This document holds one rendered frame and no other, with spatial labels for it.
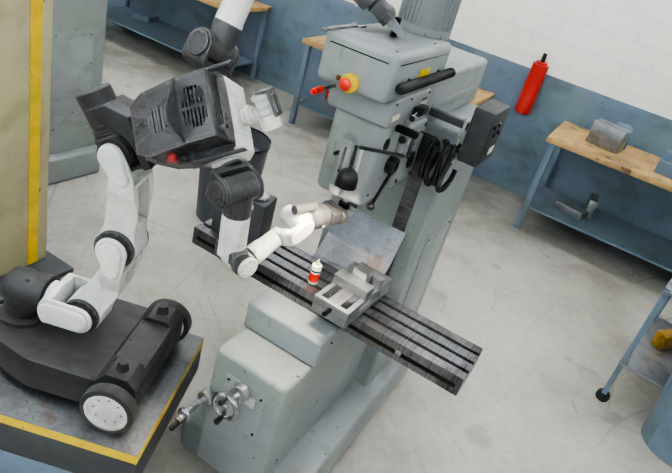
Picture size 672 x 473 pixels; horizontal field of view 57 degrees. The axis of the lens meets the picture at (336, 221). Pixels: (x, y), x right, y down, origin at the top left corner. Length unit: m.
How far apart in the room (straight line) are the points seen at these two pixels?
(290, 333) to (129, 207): 0.74
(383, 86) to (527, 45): 4.47
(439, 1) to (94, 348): 1.76
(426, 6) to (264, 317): 1.26
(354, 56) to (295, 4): 5.37
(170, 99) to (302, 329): 0.99
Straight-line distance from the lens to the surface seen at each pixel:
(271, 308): 2.41
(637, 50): 6.16
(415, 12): 2.25
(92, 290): 2.42
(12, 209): 3.61
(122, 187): 2.11
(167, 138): 1.86
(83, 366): 2.47
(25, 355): 2.52
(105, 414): 2.43
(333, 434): 2.89
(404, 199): 2.62
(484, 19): 6.40
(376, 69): 1.91
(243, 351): 2.38
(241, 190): 1.86
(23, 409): 2.57
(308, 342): 2.33
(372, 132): 2.09
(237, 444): 2.59
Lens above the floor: 2.28
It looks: 28 degrees down
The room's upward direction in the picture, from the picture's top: 16 degrees clockwise
